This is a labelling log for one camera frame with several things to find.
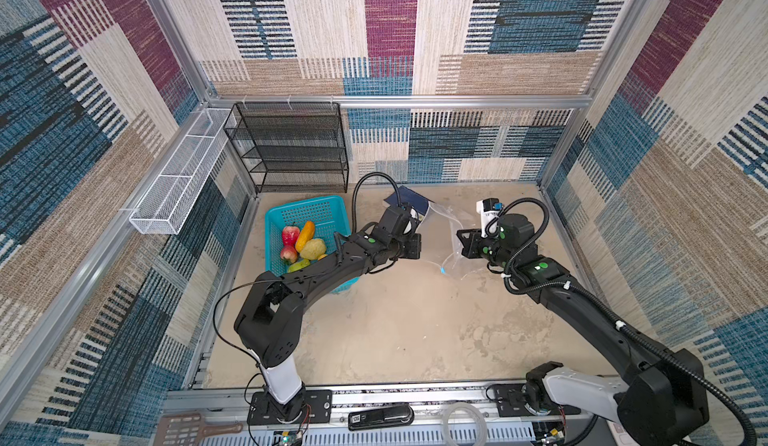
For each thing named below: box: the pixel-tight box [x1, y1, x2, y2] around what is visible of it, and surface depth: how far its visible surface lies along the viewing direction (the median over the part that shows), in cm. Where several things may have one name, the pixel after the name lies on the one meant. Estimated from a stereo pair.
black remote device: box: [348, 403, 415, 431], surface depth 71 cm
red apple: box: [282, 225, 301, 247], surface depth 104 cm
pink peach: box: [280, 246, 299, 263], surface depth 98 cm
